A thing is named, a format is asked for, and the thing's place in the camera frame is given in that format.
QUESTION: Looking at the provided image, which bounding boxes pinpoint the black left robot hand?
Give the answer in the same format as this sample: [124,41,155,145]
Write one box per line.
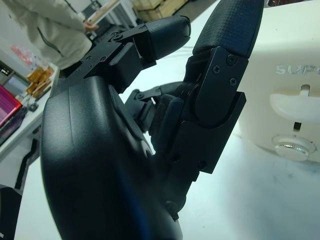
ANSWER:
[39,0,264,240]

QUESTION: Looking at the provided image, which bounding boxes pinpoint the person's right hand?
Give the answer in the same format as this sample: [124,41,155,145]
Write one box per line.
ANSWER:
[83,19,98,33]

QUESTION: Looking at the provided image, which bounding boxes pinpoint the person in light jacket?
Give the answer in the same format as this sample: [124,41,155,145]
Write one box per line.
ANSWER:
[4,0,101,71]

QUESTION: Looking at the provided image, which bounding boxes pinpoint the cream white toaster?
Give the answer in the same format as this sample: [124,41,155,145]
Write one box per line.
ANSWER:
[236,0,320,164]

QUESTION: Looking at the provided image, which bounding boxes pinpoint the chrome toaster knob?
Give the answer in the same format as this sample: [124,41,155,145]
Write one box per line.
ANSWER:
[270,134,316,163]

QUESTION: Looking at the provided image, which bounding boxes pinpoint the white toaster lever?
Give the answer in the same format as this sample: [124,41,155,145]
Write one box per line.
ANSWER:
[268,84,320,119]

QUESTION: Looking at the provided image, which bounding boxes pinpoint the clear plastic bag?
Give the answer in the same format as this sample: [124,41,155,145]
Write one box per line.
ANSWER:
[9,43,43,74]

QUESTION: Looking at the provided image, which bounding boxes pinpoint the orange snack packages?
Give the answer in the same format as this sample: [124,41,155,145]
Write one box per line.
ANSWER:
[25,61,55,99]

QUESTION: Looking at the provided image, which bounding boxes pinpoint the white side desk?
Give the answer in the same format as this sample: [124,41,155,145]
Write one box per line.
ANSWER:
[0,58,61,153]

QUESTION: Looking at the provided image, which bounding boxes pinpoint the pink box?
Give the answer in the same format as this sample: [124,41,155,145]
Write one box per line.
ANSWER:
[0,83,23,129]

